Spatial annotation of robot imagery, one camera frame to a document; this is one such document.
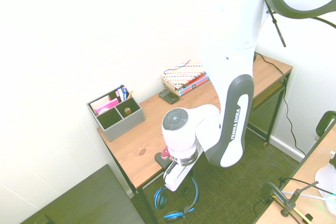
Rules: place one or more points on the black table clamp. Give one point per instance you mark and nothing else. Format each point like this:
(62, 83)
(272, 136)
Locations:
(269, 193)

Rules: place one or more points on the orange pencil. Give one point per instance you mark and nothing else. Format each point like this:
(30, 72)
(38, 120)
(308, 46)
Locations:
(130, 94)

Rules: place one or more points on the blue and white marker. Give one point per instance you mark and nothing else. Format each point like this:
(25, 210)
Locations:
(121, 93)

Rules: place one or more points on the black light stand pole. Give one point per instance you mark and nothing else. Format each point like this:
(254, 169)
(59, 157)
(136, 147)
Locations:
(274, 19)

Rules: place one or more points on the dark calculator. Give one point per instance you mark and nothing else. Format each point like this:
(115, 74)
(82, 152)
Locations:
(169, 96)

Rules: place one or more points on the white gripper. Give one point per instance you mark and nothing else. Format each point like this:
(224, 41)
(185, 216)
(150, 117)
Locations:
(176, 176)

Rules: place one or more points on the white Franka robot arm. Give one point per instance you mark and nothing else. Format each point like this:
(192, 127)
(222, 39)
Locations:
(236, 51)

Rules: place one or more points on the blue and black headphone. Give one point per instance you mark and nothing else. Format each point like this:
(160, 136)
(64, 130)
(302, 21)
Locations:
(160, 197)

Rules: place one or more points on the blue book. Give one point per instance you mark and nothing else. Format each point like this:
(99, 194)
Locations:
(195, 86)

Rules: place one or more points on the white lamp base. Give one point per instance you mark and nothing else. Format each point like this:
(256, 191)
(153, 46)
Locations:
(326, 179)

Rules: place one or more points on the grey desk organizer box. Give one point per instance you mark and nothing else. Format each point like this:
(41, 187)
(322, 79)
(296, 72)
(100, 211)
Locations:
(123, 125)

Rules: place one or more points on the red book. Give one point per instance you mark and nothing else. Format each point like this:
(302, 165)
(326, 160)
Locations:
(198, 80)

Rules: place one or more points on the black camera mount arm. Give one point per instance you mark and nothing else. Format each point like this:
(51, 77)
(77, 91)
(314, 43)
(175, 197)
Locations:
(291, 203)

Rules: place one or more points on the small wooden cylinder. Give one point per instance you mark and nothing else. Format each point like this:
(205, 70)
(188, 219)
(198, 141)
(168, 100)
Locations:
(127, 111)

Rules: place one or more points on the pink notepad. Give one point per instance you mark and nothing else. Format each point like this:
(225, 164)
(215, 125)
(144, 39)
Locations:
(107, 104)

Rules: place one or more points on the beige notepad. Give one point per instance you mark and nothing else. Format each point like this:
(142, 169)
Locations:
(99, 102)

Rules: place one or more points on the yellow ruler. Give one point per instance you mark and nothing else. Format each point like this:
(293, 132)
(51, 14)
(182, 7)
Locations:
(296, 212)

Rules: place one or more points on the colourful patterned notebook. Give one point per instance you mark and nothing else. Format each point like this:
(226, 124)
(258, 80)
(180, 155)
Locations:
(183, 73)

